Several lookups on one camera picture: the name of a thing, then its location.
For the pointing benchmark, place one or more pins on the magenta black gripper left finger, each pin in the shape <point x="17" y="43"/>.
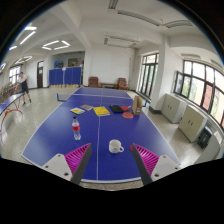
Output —
<point x="70" y="166"/>

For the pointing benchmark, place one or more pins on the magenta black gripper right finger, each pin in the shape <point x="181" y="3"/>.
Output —
<point x="151" y="166"/>

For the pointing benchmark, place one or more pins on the clear plastic water bottle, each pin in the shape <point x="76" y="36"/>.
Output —
<point x="76" y="128"/>

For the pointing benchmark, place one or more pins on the white ceramic mug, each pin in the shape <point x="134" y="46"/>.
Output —
<point x="115" y="146"/>

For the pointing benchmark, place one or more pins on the round orange paddle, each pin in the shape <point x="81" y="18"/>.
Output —
<point x="127" y="115"/>

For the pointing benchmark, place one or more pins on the near beige cabinet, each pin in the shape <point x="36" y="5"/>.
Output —
<point x="192" y="123"/>

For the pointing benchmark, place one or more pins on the beige cabinet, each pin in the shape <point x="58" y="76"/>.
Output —
<point x="192" y="123"/>
<point x="173" y="108"/>

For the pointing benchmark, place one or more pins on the blue table tennis table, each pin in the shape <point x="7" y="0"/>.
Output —
<point x="55" y="136"/>

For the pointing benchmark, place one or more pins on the grey purple booklet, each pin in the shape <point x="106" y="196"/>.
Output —
<point x="86" y="107"/>

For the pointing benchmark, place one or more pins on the far beige cabinet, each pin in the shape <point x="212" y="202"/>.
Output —
<point x="173" y="108"/>

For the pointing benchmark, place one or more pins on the yellow book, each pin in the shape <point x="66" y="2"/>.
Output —
<point x="101" y="111"/>

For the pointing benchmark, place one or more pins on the red table tennis paddle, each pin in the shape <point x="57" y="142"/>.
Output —
<point x="124" y="108"/>

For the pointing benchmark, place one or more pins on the black waste bin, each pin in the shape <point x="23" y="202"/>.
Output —
<point x="204" y="137"/>

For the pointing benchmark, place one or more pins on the brown cardboard box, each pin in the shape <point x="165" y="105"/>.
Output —
<point x="137" y="106"/>

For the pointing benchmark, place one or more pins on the black paddle case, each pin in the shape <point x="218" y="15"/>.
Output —
<point x="116" y="108"/>

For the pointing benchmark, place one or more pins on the low wooden side table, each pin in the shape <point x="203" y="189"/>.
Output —
<point x="108" y="85"/>

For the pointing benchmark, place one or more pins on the right brown armchair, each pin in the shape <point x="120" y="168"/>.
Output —
<point x="122" y="84"/>

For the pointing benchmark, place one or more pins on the brown armchair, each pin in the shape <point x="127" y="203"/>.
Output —
<point x="122" y="84"/>
<point x="93" y="82"/>

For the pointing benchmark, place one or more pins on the left brown armchair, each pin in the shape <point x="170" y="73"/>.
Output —
<point x="93" y="82"/>

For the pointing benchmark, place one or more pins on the blue partition barriers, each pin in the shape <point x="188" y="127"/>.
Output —
<point x="65" y="76"/>

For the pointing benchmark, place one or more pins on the person in white shirt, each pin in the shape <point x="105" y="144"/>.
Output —
<point x="23" y="82"/>

